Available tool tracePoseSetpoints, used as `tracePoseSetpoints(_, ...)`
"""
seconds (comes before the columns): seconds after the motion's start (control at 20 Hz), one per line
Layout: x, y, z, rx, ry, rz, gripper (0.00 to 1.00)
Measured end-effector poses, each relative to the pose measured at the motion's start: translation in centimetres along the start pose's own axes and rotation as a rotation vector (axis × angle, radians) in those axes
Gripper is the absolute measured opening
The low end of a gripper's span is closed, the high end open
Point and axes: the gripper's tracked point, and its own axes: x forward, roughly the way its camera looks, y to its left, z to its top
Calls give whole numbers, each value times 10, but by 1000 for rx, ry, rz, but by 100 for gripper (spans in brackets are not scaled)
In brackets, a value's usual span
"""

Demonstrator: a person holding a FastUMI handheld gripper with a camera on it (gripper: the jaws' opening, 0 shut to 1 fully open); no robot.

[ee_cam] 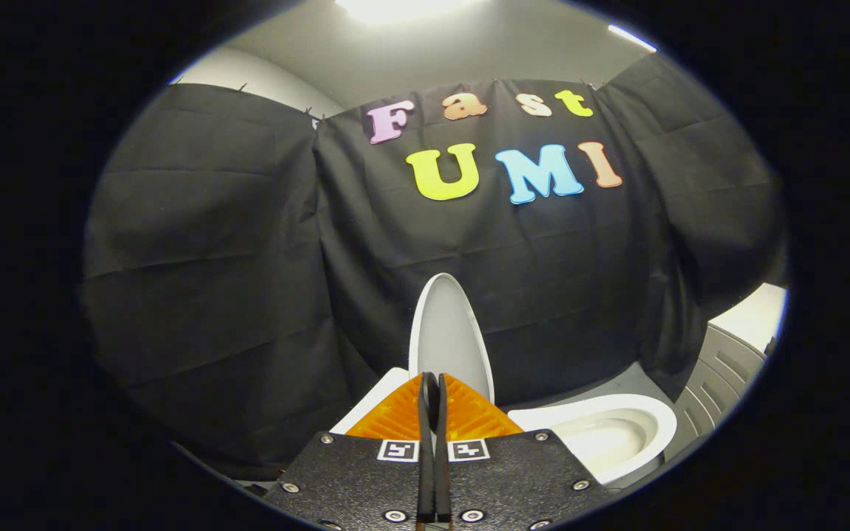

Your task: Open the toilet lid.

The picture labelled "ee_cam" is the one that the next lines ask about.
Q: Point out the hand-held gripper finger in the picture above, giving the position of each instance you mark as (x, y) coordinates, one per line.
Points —
(442, 442)
(425, 442)

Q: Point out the white toilet lid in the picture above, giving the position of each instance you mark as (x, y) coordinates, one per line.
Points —
(451, 324)

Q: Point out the white toilet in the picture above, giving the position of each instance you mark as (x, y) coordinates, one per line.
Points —
(602, 442)

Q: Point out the white toilet seat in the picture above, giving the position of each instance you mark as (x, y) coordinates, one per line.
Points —
(650, 414)

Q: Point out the black backdrop cloth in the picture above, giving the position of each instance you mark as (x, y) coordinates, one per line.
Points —
(248, 258)

